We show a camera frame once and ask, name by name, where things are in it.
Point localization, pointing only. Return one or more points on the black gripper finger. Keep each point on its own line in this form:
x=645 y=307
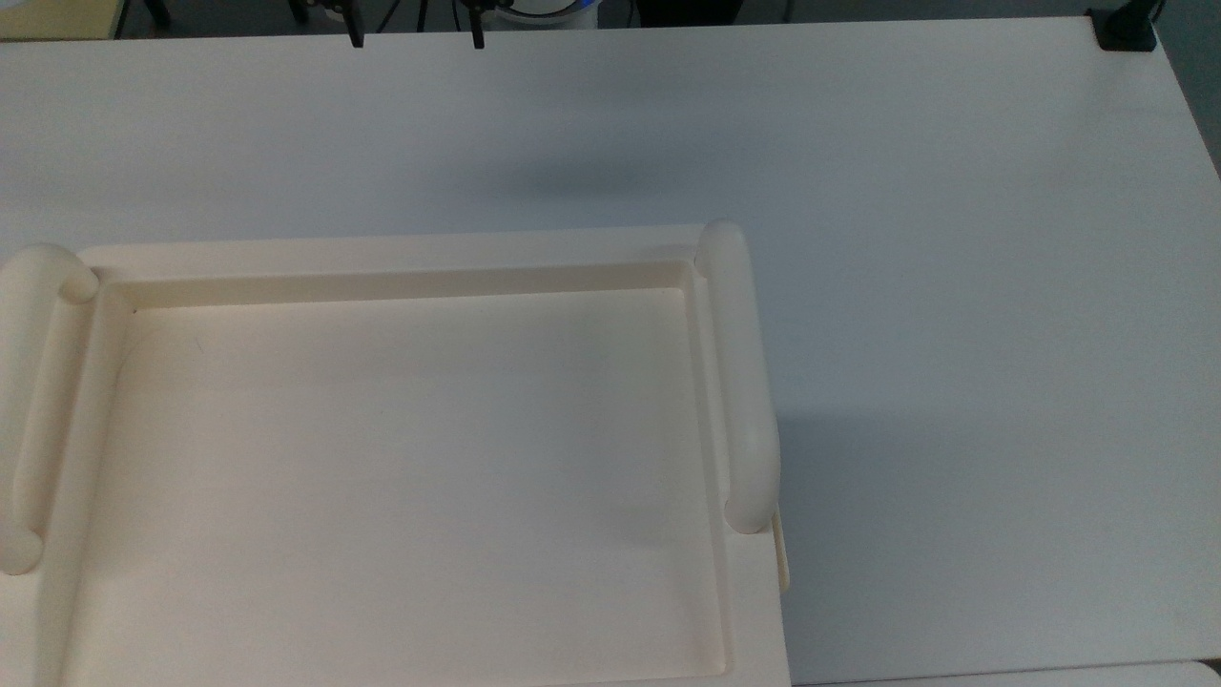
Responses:
x=356 y=31
x=477 y=31

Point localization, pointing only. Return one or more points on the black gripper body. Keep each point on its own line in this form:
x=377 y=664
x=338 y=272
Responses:
x=334 y=6

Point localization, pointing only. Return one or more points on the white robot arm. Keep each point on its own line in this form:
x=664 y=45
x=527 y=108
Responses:
x=548 y=11

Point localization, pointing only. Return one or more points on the yellow wooden desk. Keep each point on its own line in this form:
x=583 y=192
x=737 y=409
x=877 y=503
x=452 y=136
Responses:
x=57 y=17

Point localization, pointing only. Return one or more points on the cream plastic storage crate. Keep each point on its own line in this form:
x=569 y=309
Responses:
x=382 y=477

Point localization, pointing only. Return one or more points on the black table clamp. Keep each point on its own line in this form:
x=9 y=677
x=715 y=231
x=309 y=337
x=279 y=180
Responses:
x=1126 y=29

